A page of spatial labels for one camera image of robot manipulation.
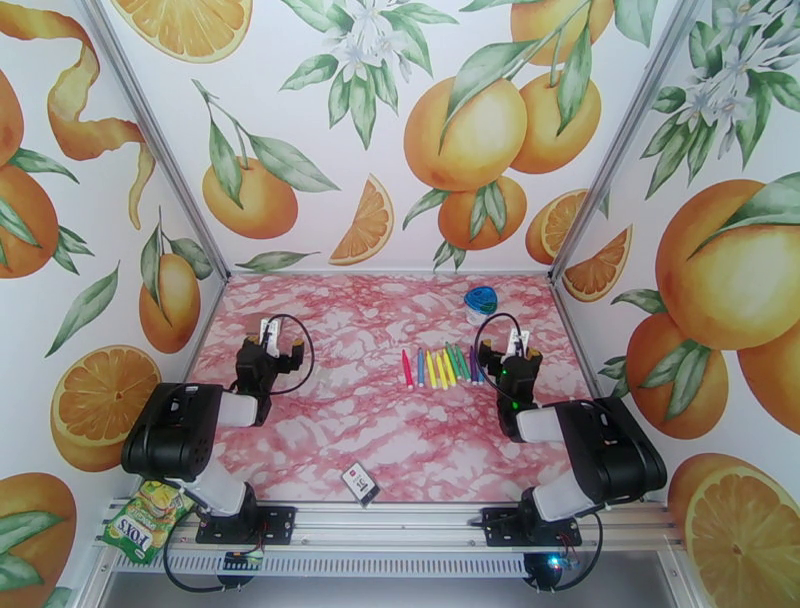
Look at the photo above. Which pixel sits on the small blue circuit board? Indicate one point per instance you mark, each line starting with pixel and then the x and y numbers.
pixel 242 562
pixel 562 562

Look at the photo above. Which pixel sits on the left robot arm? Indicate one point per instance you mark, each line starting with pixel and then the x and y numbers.
pixel 169 431

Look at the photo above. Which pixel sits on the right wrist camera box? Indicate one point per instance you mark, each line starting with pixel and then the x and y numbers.
pixel 519 344

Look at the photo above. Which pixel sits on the purple marker pen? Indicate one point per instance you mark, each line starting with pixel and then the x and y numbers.
pixel 473 365

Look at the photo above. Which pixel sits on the green marker pen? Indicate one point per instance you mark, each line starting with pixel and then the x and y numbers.
pixel 462 364
pixel 452 361

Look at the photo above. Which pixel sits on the pink marker pen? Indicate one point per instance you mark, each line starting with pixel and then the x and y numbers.
pixel 407 370

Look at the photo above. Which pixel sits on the yogurt cup with blue lid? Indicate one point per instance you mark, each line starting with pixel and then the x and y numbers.
pixel 481 303

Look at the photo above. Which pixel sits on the small black white card box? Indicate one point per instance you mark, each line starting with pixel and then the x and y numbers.
pixel 360 483

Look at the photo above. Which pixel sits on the aluminium frame leg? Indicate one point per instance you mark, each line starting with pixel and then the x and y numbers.
pixel 94 587
pixel 684 581

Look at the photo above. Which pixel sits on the perforated metal strip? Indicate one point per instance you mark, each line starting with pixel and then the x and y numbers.
pixel 375 565

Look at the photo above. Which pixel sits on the green Fox's candy bag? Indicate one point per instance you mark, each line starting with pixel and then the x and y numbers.
pixel 149 524

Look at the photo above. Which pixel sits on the blue marker pen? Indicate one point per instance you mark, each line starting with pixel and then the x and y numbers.
pixel 420 369
pixel 480 376

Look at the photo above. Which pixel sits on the aluminium frame post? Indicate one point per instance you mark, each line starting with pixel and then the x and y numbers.
pixel 623 144
pixel 158 144

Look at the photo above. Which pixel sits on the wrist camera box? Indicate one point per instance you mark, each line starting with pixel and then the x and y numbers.
pixel 519 344
pixel 269 337

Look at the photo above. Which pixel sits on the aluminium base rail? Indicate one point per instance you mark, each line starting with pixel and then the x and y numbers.
pixel 387 525

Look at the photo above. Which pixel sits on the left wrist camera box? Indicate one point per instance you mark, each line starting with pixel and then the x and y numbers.
pixel 269 337

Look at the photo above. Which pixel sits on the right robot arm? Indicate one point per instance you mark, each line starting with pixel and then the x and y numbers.
pixel 612 450

